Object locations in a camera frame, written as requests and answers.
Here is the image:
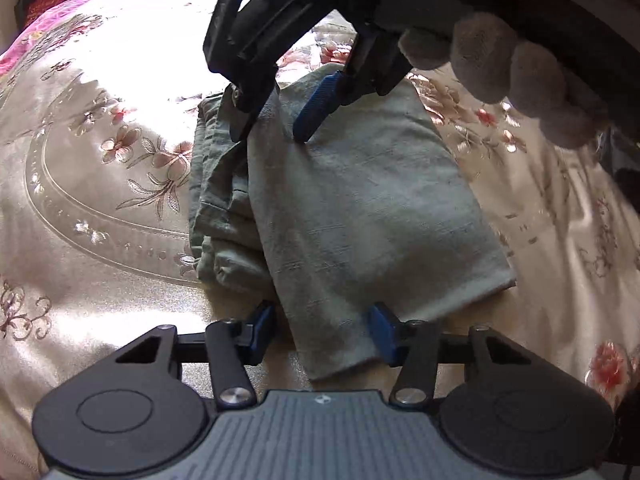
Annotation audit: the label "floral satin bedspread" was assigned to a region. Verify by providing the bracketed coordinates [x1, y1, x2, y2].
[0, 0, 640, 480]

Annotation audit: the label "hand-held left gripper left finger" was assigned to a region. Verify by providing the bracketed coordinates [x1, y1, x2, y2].
[107, 300, 277, 407]

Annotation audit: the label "person's right hand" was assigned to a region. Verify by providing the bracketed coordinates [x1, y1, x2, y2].
[376, 0, 611, 149]

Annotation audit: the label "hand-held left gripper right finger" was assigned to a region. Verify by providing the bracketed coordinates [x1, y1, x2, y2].
[368, 301, 539, 407]

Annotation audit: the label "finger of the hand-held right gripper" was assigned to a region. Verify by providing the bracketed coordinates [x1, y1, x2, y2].
[221, 80, 282, 144]
[292, 24, 416, 144]

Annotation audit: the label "green pants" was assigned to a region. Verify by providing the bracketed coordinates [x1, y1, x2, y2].
[187, 66, 519, 382]

